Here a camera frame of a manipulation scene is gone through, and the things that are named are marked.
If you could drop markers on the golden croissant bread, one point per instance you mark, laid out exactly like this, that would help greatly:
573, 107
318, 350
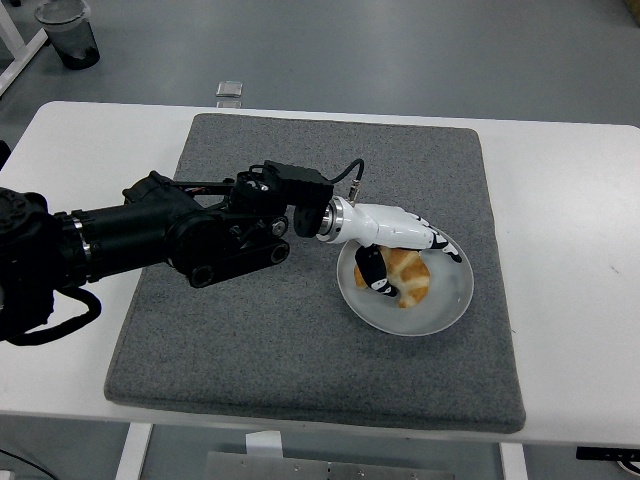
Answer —
410, 280

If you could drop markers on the white furniture frame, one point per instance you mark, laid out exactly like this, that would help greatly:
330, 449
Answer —
20, 55

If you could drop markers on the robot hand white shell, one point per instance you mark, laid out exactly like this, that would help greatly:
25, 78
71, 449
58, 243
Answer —
390, 225

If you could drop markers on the white table leg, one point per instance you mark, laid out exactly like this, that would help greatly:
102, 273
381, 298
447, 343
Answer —
512, 462
132, 455

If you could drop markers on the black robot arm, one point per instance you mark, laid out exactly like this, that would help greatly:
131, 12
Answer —
150, 225

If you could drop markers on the black table control panel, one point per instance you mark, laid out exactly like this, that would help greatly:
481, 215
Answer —
607, 453

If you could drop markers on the grey felt mat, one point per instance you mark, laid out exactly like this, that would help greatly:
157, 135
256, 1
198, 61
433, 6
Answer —
250, 350

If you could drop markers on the pale grey round plate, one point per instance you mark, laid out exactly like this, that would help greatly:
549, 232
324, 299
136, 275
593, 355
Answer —
450, 300

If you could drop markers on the white bracket under table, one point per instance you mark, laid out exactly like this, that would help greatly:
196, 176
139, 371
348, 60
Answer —
263, 442

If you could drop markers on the black fabric object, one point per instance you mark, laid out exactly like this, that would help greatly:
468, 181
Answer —
3, 155

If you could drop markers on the bin with black bag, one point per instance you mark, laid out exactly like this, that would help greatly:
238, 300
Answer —
72, 40

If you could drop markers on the grey metal plate with screws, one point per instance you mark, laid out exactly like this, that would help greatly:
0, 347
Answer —
320, 470

